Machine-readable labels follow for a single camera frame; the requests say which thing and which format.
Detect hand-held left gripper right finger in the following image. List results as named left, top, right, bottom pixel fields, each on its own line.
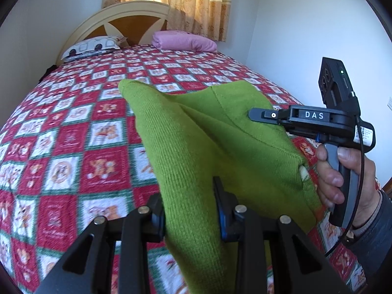
left=213, top=176, right=353, bottom=294

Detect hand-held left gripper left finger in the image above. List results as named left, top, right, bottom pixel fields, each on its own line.
left=36, top=194, right=168, bottom=294

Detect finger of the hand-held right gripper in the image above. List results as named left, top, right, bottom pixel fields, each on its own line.
left=248, top=107, right=291, bottom=125

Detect green knit sweater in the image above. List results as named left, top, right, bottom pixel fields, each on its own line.
left=118, top=79, right=322, bottom=294

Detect person's right forearm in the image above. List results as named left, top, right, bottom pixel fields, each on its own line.
left=345, top=189, right=392, bottom=289

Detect person's right hand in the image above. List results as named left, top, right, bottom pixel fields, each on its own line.
left=315, top=143, right=381, bottom=231

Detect red checkered quilt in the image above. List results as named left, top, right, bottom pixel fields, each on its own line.
left=0, top=43, right=368, bottom=294

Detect pink pillow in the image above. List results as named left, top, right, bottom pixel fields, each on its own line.
left=152, top=30, right=219, bottom=53

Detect yellow orange patterned curtain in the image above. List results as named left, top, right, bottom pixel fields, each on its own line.
left=101, top=0, right=234, bottom=43

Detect cream wooden headboard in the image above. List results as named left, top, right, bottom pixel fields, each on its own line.
left=57, top=0, right=171, bottom=62

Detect black bag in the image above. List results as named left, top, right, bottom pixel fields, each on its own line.
left=38, top=64, right=58, bottom=83

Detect white patterned pillow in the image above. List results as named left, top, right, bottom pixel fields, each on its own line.
left=61, top=36, right=128, bottom=61

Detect black cable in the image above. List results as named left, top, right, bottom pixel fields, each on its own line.
left=323, top=91, right=368, bottom=258

